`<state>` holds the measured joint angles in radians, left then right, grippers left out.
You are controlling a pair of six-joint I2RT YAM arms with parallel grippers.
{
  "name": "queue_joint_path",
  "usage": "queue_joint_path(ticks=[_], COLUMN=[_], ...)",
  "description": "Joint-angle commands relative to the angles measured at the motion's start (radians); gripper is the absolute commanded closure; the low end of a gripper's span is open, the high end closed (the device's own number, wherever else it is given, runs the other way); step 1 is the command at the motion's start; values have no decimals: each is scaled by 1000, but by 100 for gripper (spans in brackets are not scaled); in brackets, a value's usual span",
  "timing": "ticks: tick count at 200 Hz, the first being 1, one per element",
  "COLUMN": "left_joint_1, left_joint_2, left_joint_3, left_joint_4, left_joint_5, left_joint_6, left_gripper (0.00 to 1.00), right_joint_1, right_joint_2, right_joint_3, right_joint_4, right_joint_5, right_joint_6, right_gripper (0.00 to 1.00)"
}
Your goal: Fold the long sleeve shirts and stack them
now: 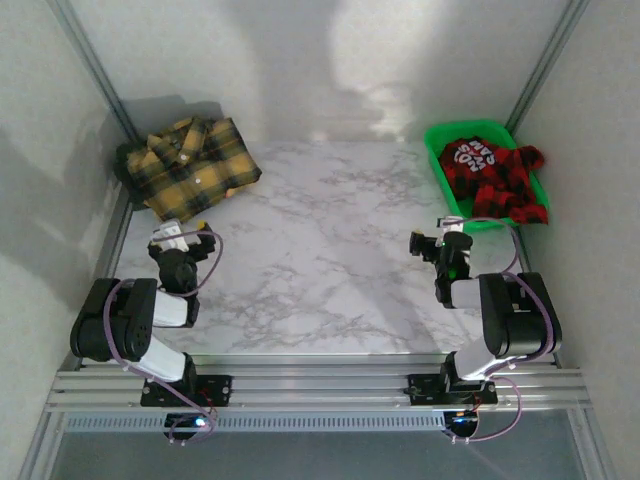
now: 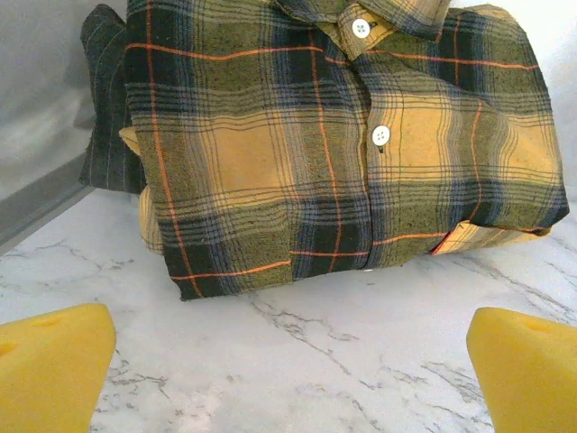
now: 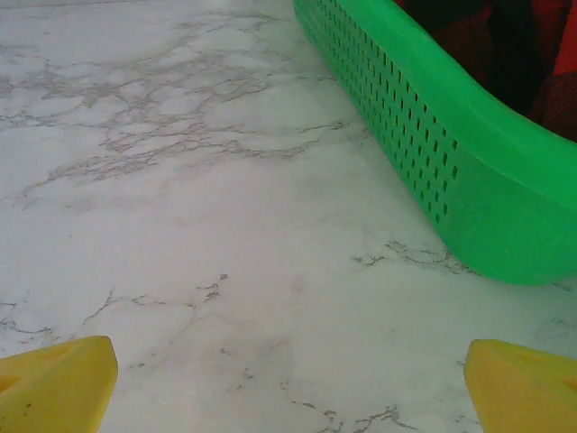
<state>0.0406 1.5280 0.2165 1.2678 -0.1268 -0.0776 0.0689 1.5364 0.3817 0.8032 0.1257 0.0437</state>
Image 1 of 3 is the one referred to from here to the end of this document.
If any red black plaid shirt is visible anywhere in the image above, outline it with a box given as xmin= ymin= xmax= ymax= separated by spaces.
xmin=438 ymin=137 xmax=550 ymax=226

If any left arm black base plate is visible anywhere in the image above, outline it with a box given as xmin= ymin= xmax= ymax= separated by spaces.
xmin=139 ymin=374 xmax=234 ymax=407

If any black control board with LED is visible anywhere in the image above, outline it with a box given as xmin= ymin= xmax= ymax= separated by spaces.
xmin=444 ymin=410 xmax=481 ymax=441
xmin=164 ymin=413 xmax=211 ymax=442

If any green plastic basket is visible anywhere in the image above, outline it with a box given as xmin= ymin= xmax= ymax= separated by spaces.
xmin=423 ymin=118 xmax=551 ymax=234

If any aluminium frame post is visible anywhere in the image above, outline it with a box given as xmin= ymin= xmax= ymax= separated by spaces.
xmin=47 ymin=0 xmax=144 ymax=146
xmin=503 ymin=0 xmax=591 ymax=134

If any yellow black plaid shirt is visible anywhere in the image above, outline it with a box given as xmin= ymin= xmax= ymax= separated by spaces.
xmin=124 ymin=115 xmax=264 ymax=225

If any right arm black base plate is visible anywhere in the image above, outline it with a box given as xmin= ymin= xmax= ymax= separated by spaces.
xmin=407 ymin=372 xmax=499 ymax=406

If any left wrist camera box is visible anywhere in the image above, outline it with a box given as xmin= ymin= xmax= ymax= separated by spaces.
xmin=151 ymin=219 xmax=190 ymax=252

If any grey slotted cable duct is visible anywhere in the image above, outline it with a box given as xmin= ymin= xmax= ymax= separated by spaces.
xmin=64 ymin=412 xmax=447 ymax=434

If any aluminium frame rail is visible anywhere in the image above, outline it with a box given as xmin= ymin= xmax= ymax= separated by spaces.
xmin=44 ymin=352 xmax=594 ymax=414

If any aluminium frame leg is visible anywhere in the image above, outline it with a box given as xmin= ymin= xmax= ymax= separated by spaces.
xmin=569 ymin=409 xmax=619 ymax=480
xmin=19 ymin=412 xmax=66 ymax=480

